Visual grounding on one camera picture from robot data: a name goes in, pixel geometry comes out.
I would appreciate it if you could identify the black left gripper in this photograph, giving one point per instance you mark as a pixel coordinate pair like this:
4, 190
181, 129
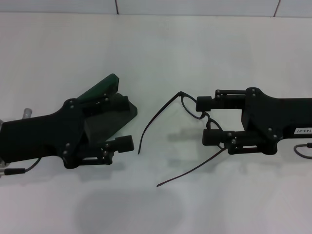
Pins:
36, 136

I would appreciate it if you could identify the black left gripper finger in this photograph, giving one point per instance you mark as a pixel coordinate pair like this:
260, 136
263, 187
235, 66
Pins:
122, 103
124, 144

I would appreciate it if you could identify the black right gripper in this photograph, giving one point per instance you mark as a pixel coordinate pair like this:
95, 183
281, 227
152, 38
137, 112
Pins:
280, 117

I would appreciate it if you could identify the green glasses case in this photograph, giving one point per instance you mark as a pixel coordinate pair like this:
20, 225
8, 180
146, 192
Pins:
102, 86

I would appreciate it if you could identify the black thin-frame glasses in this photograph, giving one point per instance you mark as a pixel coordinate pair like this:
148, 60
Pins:
181, 92

